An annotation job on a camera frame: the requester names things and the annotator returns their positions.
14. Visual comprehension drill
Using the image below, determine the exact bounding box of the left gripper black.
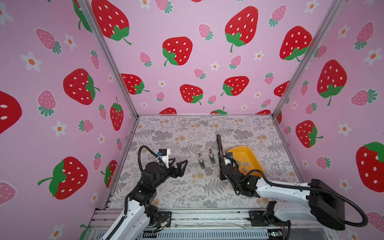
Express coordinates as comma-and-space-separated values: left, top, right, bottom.
152, 156, 187, 192

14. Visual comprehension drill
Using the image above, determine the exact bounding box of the long black stapler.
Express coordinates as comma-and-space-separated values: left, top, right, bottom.
217, 134, 223, 156

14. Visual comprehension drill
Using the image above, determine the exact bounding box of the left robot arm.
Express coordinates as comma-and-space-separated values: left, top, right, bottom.
102, 145, 188, 240

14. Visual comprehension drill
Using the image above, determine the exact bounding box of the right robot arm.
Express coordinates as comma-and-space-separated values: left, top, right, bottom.
219, 153, 369, 231

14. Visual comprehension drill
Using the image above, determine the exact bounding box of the yellow plastic tray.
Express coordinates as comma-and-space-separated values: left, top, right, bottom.
229, 146, 265, 175

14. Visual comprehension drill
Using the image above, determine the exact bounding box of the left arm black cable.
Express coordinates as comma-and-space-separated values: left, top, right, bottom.
137, 145, 166, 173

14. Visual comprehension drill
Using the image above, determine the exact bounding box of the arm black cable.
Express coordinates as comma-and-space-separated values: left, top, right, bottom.
223, 155, 369, 228
137, 145, 166, 173

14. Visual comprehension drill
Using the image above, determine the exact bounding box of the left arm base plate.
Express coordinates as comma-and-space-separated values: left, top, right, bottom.
149, 212, 172, 228

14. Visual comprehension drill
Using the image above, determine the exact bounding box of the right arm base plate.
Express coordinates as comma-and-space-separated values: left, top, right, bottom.
247, 211, 291, 227

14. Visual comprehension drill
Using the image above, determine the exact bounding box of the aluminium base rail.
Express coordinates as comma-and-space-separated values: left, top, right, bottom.
85, 209, 288, 240

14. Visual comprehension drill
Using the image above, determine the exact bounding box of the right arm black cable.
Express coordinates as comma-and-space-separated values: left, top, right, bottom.
223, 155, 369, 228

